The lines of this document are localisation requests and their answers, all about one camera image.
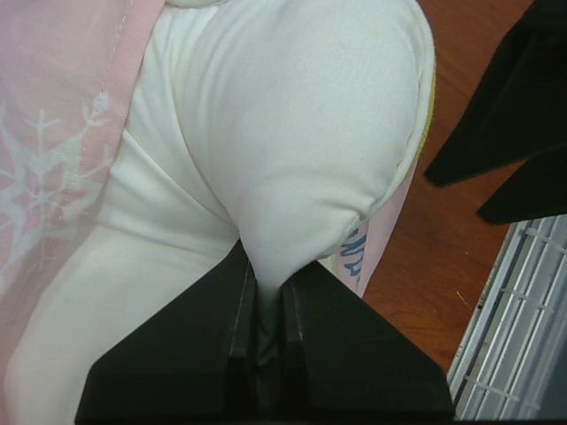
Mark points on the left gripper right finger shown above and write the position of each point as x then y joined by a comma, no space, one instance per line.
342,361

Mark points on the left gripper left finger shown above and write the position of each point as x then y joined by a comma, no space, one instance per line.
191,361

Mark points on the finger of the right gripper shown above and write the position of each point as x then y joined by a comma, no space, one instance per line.
537,189
518,110

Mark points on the white pillow yellow edge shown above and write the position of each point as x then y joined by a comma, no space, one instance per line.
266,133

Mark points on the aluminium front rail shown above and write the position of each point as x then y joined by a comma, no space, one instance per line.
511,362

